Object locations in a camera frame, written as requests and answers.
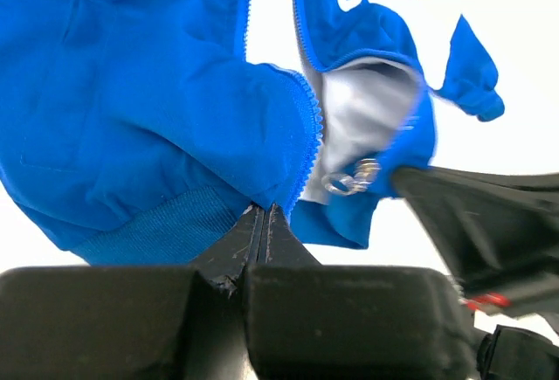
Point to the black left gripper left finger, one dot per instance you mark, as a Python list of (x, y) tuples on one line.
[(132, 322)]

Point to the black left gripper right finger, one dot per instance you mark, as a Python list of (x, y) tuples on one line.
[(309, 321)]

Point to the blue white red hooded jacket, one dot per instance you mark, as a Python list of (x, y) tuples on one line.
[(139, 131)]

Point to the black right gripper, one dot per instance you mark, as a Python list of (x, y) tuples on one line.
[(498, 236)]

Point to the silver zipper pull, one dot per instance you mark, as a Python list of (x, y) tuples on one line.
[(342, 184)]

